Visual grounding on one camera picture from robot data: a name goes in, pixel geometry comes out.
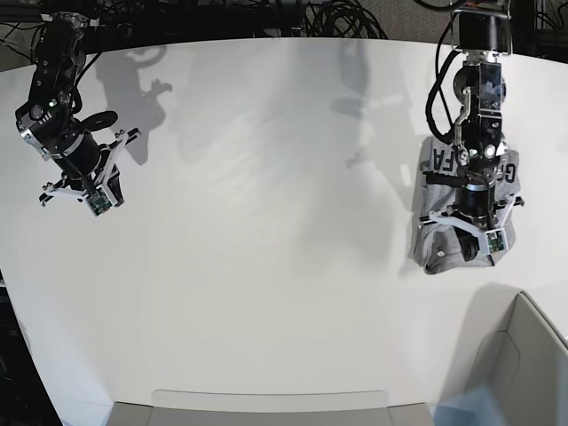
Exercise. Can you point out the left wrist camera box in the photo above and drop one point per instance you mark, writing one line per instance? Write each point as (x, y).
(496, 241)

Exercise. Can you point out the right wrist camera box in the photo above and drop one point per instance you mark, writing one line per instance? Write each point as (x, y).
(98, 202)

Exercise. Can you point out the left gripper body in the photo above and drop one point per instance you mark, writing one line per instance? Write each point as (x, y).
(477, 211)

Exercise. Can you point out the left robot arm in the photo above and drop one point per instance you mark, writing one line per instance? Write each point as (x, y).
(476, 135)

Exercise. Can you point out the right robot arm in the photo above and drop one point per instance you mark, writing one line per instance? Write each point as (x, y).
(47, 120)

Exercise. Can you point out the grey T-shirt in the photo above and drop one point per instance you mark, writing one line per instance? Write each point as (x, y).
(436, 247)

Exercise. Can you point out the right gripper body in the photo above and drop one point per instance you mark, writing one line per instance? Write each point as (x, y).
(85, 165)

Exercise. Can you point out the grey bin at right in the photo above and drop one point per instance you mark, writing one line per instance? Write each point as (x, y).
(519, 375)

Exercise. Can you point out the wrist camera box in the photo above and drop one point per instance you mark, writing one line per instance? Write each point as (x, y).
(98, 202)
(496, 241)

